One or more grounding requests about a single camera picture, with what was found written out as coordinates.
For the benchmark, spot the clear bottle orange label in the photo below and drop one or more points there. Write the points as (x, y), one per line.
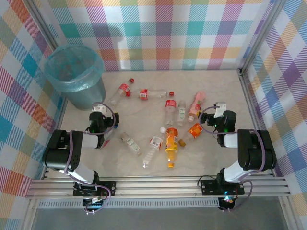
(194, 130)

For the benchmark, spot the clear bottle blue label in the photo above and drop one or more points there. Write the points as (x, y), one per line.
(108, 139)

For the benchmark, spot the ribbed clear bottle white cap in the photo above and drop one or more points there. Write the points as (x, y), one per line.
(153, 146)

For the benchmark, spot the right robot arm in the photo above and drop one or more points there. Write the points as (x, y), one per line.
(254, 153)

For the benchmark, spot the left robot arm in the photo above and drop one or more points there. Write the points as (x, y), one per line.
(60, 153)

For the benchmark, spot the teal plastic bin liner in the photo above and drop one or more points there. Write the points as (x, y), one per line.
(72, 60)

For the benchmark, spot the pink plastic bottle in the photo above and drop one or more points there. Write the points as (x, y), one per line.
(196, 105)

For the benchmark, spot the clear bottle red label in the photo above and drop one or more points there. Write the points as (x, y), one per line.
(170, 112)
(117, 95)
(154, 94)

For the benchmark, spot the slim clear bottle white label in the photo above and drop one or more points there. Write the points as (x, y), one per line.
(181, 112)

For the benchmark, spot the clear bottle tan cap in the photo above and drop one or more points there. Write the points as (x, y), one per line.
(132, 143)

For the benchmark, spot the orange juice bottle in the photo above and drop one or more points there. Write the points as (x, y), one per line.
(171, 143)

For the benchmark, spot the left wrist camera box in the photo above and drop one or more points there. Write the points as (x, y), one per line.
(99, 108)

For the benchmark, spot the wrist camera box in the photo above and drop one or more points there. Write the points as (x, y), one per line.
(99, 108)
(220, 109)

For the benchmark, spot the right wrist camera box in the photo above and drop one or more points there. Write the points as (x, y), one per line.
(220, 109)

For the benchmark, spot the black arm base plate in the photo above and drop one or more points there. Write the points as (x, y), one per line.
(208, 187)
(109, 187)

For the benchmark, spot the wide aluminium mounting rail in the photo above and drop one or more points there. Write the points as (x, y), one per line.
(156, 188)

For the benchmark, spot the aluminium frame post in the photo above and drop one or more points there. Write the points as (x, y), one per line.
(262, 36)
(28, 215)
(44, 24)
(289, 213)

